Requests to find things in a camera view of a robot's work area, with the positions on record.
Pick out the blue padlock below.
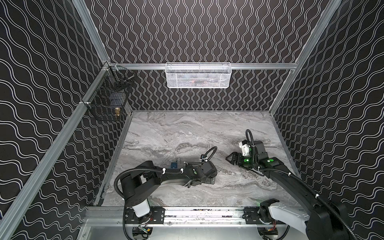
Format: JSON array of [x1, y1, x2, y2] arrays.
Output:
[[170, 158, 184, 169]]

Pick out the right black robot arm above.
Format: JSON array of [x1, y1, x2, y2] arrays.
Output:
[[226, 140, 357, 240]]

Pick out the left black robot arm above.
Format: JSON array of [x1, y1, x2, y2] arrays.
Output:
[[114, 161, 218, 218]]

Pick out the brass padlock in basket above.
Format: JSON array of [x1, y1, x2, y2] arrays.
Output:
[[115, 108, 121, 117]]

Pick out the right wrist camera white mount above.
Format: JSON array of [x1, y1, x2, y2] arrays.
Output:
[[239, 140, 252, 157]]

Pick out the left black corrugated cable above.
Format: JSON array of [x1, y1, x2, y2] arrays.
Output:
[[113, 146, 218, 199]]

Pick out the black corrugated cable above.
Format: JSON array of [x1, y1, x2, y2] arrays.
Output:
[[245, 129, 358, 240], [113, 146, 218, 199]]

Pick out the right black corrugated cable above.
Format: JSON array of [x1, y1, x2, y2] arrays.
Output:
[[245, 129, 358, 240]]

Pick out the white mesh wall basket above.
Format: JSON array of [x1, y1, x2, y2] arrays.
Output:
[[165, 62, 232, 89]]

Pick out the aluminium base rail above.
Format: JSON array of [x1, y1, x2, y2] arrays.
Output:
[[85, 205, 310, 227]]

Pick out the black wire wall basket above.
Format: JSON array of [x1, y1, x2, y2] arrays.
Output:
[[86, 65, 137, 122]]

